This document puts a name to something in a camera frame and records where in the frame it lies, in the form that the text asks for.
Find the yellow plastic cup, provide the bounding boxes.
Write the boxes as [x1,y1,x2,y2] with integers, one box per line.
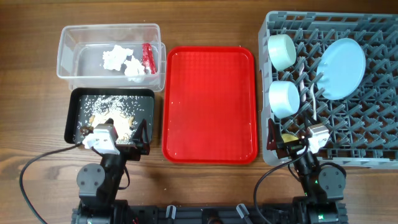
[281,133,300,143]

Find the rice and mushroom leftovers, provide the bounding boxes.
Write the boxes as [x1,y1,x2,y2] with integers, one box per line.
[73,95,154,144]

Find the small light blue bowl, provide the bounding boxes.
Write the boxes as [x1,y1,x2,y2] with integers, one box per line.
[269,81,300,119]

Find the white plastic spoon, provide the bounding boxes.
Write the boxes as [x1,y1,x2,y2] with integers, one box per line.
[310,83,317,121]

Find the white plastic fork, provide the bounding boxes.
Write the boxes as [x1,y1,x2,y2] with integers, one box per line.
[299,60,307,103]

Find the red snack wrapper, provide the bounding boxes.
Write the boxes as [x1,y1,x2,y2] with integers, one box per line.
[142,43,156,75]

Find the white tissue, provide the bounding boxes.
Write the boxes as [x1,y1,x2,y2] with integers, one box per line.
[102,45,146,83]

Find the green bowl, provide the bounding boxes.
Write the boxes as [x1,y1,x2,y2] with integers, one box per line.
[268,34,296,71]

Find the large light blue plate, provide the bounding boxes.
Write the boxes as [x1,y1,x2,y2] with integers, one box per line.
[317,38,366,100]

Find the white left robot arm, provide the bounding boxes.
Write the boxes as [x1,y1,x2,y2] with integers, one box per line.
[71,118,150,224]

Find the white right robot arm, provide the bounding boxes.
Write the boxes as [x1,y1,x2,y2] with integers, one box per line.
[266,119,348,223]

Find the black waste bin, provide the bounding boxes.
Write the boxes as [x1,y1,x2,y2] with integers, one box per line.
[64,88,155,144]

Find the grey dishwasher rack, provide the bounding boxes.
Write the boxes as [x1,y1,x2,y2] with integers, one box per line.
[258,11,397,169]

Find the red plastic tray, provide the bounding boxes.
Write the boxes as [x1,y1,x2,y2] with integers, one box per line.
[162,46,258,165]

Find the clear plastic bin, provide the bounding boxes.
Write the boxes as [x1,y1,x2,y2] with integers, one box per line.
[57,24,166,91]

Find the black mounting rail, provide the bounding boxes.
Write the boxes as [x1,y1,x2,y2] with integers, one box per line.
[71,203,348,224]

